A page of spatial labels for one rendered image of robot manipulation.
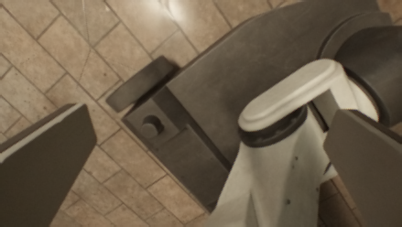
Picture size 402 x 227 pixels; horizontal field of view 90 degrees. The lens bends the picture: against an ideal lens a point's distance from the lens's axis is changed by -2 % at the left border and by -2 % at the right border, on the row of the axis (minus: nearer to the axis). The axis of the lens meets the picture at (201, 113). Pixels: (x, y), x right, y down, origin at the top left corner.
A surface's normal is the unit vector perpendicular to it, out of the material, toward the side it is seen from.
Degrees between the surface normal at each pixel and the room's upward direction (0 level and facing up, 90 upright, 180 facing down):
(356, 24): 0
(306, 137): 43
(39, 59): 0
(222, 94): 0
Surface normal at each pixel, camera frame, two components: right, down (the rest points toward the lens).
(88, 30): 0.00, 0.37
